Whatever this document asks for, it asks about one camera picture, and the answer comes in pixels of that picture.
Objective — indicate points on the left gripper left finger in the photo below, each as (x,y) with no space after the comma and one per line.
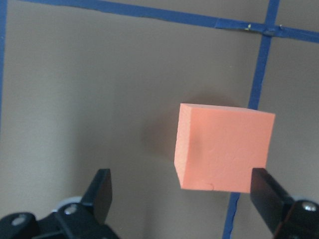
(73,220)

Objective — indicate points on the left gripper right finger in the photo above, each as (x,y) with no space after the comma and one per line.
(286,217)

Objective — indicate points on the orange foam block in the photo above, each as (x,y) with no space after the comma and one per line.
(217,147)

